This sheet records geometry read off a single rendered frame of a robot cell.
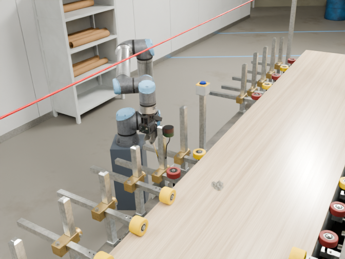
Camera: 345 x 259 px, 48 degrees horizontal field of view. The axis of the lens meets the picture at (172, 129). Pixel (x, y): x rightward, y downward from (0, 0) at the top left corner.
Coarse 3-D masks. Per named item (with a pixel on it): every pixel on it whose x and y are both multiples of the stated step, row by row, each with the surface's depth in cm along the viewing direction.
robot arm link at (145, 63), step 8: (136, 40) 266; (144, 40) 266; (136, 48) 264; (144, 48) 265; (152, 48) 266; (136, 56) 270; (144, 56) 268; (152, 56) 274; (144, 64) 272; (152, 64) 278; (144, 72) 276; (152, 72) 280
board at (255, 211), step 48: (288, 96) 309; (336, 96) 307; (240, 144) 245; (288, 144) 243; (336, 144) 242; (192, 192) 203; (240, 192) 202; (288, 192) 201; (144, 240) 174; (192, 240) 173; (240, 240) 172; (288, 240) 171
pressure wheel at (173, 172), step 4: (168, 168) 223; (172, 168) 223; (176, 168) 223; (168, 172) 219; (172, 172) 220; (176, 172) 219; (180, 172) 221; (168, 176) 219; (172, 176) 218; (176, 176) 218
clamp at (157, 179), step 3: (168, 165) 233; (156, 171) 227; (159, 171) 227; (162, 171) 227; (165, 171) 228; (153, 174) 224; (159, 174) 224; (162, 174) 226; (153, 177) 225; (156, 177) 223; (159, 177) 223; (153, 180) 226; (156, 180) 224; (159, 180) 224
